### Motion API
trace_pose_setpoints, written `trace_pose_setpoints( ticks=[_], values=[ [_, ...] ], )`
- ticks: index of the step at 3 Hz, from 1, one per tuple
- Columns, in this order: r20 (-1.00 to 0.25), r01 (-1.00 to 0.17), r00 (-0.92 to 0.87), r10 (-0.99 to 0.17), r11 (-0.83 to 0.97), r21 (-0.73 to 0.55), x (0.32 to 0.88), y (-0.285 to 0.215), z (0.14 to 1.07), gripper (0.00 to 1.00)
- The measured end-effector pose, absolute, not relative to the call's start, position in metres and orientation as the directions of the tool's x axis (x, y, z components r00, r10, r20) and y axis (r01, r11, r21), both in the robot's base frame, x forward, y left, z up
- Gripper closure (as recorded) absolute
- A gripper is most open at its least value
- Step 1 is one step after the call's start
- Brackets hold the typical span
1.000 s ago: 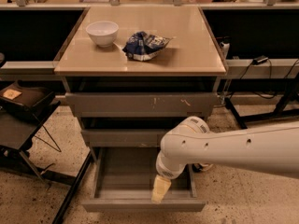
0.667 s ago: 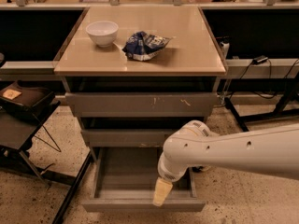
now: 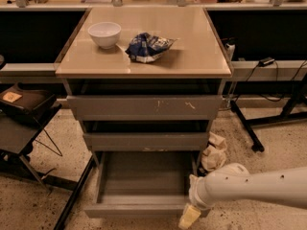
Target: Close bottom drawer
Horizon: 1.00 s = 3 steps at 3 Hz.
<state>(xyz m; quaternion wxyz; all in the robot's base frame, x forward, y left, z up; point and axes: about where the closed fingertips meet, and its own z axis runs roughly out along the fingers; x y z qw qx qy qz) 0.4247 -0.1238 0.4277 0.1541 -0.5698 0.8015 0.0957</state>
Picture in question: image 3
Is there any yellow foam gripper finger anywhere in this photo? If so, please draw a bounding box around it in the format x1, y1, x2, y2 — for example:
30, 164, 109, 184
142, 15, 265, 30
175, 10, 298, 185
178, 204, 201, 230

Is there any white gripper wrist block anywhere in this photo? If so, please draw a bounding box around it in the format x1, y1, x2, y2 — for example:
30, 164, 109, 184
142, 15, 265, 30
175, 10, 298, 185
189, 174, 215, 210

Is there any grey bottom drawer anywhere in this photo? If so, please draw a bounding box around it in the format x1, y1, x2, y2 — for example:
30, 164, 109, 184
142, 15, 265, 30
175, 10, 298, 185
84, 151, 197, 219

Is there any grey drawer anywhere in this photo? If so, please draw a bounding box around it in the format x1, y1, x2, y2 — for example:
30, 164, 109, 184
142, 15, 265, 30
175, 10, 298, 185
65, 79, 224, 122
84, 151, 197, 219
83, 120, 211, 151

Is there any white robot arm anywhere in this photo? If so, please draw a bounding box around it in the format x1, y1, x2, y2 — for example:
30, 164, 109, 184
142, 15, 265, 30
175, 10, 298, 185
178, 163, 307, 230

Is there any grey top drawer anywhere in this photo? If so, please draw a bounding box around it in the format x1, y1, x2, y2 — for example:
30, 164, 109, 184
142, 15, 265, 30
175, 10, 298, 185
65, 79, 224, 122

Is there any grey middle drawer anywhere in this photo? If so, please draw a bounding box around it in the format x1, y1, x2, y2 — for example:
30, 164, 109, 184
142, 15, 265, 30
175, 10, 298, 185
83, 120, 211, 151

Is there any beige top drawer cabinet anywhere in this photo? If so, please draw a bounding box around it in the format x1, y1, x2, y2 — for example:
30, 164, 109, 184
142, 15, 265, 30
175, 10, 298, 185
57, 6, 232, 79

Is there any crumpled beige cloth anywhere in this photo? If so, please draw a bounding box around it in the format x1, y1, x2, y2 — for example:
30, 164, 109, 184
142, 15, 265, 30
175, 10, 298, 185
199, 132, 227, 173

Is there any black table leg stand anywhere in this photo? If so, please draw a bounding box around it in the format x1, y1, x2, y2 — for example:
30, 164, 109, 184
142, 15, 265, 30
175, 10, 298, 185
230, 74, 307, 152

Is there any black floor bar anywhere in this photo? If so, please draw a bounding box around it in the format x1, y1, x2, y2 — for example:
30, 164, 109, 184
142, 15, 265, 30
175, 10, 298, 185
54, 157, 95, 230

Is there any black power adapter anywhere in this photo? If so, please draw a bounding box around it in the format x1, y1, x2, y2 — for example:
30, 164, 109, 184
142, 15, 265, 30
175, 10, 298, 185
258, 57, 274, 67

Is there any crumpled blue chip bag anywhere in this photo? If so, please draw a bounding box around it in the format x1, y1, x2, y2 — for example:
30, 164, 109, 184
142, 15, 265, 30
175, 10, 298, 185
125, 33, 176, 63

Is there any white bowl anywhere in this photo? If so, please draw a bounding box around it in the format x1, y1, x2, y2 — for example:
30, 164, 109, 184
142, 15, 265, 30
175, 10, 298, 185
87, 22, 122, 49

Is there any black tray with label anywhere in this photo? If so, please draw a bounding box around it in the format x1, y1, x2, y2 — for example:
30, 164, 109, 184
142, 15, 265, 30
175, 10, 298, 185
0, 83, 57, 126

